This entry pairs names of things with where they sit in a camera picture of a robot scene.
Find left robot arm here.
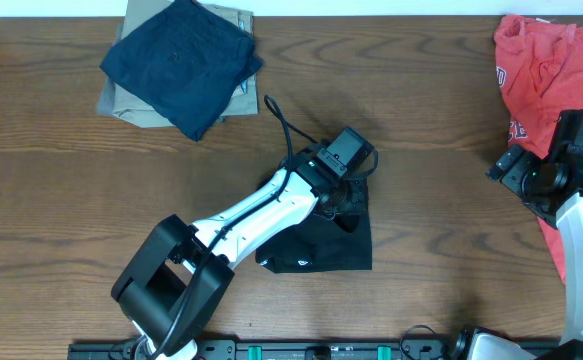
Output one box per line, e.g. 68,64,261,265
111,146,377,359

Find folded khaki pants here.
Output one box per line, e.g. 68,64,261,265
97,0,258,128

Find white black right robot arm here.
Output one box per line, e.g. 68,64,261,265
487,145,583,360

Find folded navy blue shorts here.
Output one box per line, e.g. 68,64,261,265
100,0,264,141

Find red t-shirt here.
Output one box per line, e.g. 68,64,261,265
492,13,583,286

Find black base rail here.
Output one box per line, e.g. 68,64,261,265
67,337,447,360

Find black t-shirt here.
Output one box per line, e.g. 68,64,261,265
255,180,373,274

